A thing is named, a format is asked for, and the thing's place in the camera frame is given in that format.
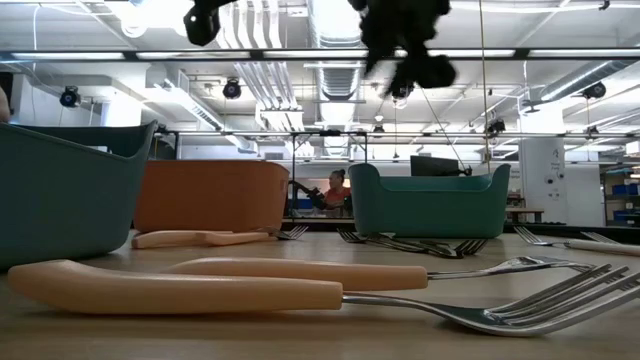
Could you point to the neighbouring station robot arm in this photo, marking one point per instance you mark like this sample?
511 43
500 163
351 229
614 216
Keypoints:
315 196

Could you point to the black beam with light strips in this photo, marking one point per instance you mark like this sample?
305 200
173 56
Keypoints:
256 55

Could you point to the white pipe bundle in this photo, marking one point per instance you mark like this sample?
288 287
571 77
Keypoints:
270 85

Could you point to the black monitor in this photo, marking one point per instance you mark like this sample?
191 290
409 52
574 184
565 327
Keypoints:
432 166

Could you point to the orange plastic bin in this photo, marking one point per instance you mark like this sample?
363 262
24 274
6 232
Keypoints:
210 197

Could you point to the green plastic bin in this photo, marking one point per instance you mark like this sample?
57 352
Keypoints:
425 215

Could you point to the blue crate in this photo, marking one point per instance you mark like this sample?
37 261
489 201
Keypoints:
302 204

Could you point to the white square column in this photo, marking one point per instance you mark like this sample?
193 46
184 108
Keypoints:
542 190

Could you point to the wooden bench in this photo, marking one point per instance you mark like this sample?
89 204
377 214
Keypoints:
525 211

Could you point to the dark teal plastic bin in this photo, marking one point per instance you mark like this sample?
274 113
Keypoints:
60 200

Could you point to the metal storage shelf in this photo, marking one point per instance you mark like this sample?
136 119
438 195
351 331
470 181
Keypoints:
620 173

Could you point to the blue storage bin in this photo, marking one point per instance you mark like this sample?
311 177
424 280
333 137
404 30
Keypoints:
627 216
626 190

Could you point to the black round camera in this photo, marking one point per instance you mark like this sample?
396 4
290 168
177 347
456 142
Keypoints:
595 90
495 126
70 97
232 90

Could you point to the black metal station frame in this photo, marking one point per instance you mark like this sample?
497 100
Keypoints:
330 133

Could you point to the black table frame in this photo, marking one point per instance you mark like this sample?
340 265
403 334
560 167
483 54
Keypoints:
575 231

